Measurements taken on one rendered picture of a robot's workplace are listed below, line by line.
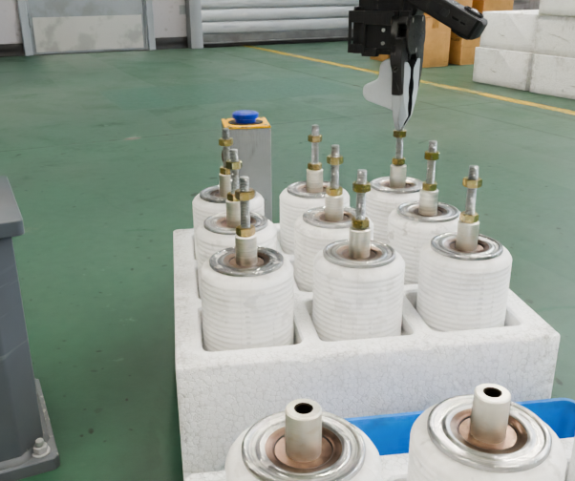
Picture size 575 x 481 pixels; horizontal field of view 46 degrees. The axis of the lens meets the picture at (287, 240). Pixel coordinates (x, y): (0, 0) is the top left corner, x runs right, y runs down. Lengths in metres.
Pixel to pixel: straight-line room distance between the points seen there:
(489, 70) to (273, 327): 3.24
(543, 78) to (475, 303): 2.87
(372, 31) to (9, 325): 0.56
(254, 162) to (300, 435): 0.69
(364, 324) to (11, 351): 0.38
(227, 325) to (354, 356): 0.13
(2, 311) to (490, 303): 0.51
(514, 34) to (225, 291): 3.19
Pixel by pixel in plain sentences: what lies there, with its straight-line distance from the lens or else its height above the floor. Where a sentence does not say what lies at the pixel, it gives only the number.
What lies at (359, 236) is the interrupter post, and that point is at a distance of 0.70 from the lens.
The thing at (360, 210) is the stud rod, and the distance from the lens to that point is 0.70.
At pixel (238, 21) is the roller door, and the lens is 6.02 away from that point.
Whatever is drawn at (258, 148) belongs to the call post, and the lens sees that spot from 1.05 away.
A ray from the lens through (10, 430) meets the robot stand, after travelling 0.83.
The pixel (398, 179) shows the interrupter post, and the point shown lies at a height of 0.26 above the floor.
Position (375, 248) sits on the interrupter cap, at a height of 0.25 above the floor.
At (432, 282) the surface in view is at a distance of 0.73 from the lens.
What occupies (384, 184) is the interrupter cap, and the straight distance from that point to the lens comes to 0.96.
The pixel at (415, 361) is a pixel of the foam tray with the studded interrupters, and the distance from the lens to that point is 0.70.
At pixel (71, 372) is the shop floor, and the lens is 1.03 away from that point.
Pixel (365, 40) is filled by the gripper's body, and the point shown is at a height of 0.45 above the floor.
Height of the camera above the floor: 0.52
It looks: 21 degrees down
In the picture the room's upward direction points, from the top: straight up
